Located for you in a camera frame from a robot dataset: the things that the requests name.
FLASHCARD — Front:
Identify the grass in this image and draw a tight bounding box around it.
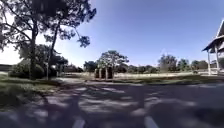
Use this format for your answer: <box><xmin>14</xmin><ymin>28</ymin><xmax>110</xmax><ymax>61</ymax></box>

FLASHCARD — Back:
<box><xmin>83</xmin><ymin>72</ymin><xmax>224</xmax><ymax>86</ymax></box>
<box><xmin>0</xmin><ymin>73</ymin><xmax>63</xmax><ymax>109</ymax></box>

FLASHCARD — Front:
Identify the robot's own part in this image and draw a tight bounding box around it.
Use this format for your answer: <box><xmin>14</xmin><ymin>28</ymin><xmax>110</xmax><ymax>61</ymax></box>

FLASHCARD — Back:
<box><xmin>72</xmin><ymin>116</ymin><xmax>86</xmax><ymax>128</ymax></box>
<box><xmin>143</xmin><ymin>115</ymin><xmax>160</xmax><ymax>128</ymax></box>

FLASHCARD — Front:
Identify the row of trees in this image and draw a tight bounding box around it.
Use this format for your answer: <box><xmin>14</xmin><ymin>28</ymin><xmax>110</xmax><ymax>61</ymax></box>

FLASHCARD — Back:
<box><xmin>114</xmin><ymin>54</ymin><xmax>210</xmax><ymax>75</ymax></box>

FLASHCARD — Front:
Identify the building with roof on posts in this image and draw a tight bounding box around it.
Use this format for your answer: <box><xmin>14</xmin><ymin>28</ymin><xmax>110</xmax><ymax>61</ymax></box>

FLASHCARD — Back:
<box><xmin>201</xmin><ymin>19</ymin><xmax>224</xmax><ymax>76</ymax></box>

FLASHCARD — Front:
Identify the tall tree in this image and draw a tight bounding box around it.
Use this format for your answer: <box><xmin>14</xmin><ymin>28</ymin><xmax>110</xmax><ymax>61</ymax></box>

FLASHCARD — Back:
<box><xmin>39</xmin><ymin>0</ymin><xmax>98</xmax><ymax>81</ymax></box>
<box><xmin>0</xmin><ymin>0</ymin><xmax>61</xmax><ymax>81</ymax></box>

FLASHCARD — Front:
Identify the bush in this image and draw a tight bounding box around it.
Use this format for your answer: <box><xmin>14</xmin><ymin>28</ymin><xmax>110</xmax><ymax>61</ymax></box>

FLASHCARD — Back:
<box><xmin>9</xmin><ymin>59</ymin><xmax>46</xmax><ymax>80</ymax></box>

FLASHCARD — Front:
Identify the grey asphalt path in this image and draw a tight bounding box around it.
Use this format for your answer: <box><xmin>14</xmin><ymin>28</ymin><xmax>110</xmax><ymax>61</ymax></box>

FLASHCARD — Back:
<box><xmin>0</xmin><ymin>77</ymin><xmax>224</xmax><ymax>128</ymax></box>

